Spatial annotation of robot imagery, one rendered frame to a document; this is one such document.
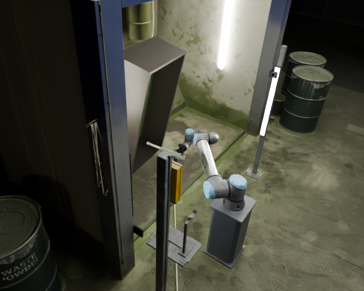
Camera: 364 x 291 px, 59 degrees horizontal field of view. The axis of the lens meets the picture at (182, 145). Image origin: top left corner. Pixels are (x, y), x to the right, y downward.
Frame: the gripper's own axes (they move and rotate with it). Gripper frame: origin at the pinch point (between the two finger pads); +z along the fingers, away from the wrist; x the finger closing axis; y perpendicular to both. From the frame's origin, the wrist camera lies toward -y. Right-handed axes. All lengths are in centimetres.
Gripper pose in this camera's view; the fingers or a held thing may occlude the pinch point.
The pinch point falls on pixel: (174, 156)
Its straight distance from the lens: 348.8
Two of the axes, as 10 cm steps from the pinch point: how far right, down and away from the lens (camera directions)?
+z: -4.7, 5.5, -6.9
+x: -8.8, -3.4, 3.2
